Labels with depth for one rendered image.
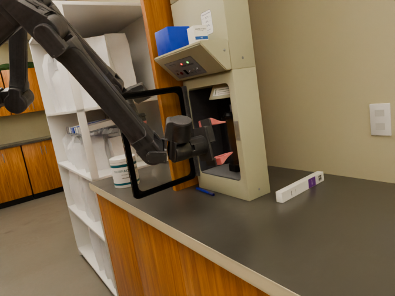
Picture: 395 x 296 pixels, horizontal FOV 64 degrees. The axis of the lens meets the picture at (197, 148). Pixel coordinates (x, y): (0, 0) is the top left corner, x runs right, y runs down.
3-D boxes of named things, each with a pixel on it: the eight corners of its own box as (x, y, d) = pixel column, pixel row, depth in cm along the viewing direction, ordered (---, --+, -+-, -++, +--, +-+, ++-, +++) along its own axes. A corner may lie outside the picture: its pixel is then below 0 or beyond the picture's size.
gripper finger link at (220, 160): (234, 135, 96) (210, 143, 91) (240, 158, 97) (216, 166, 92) (221, 138, 102) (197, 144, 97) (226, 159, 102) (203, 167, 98)
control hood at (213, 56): (181, 80, 133) (178, 56, 131) (232, 69, 106) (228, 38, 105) (157, 83, 127) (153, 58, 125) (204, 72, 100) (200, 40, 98)
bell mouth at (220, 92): (233, 95, 137) (231, 82, 136) (263, 91, 123) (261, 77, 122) (200, 101, 128) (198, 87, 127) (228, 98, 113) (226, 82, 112)
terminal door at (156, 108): (196, 177, 138) (181, 85, 131) (134, 201, 120) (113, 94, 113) (195, 177, 139) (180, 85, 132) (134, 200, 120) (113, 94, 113)
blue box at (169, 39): (180, 54, 129) (176, 32, 127) (193, 50, 121) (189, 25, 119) (158, 56, 123) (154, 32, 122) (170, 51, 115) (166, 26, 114)
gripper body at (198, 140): (209, 124, 92) (188, 130, 88) (217, 158, 92) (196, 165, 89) (197, 127, 97) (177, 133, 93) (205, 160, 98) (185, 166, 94)
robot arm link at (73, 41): (42, 24, 74) (25, 34, 65) (60, 10, 73) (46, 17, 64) (150, 152, 95) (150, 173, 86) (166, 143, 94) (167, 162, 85)
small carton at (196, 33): (201, 46, 112) (199, 28, 111) (208, 43, 108) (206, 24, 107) (189, 47, 110) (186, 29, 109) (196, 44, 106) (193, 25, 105)
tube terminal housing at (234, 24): (240, 172, 155) (218, 6, 141) (294, 182, 128) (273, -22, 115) (198, 187, 141) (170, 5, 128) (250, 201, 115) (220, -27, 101)
